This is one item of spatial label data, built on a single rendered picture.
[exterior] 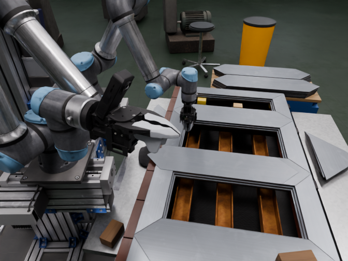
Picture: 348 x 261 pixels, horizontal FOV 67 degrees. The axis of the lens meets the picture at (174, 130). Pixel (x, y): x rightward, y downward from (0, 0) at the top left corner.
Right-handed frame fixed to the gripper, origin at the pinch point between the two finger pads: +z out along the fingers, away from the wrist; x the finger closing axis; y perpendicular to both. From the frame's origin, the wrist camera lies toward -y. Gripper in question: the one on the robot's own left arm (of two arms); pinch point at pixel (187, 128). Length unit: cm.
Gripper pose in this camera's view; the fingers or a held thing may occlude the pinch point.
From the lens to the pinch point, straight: 143.6
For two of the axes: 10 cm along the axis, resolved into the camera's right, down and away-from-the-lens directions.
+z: 0.0, 7.9, 6.1
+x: 9.9, 1.0, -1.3
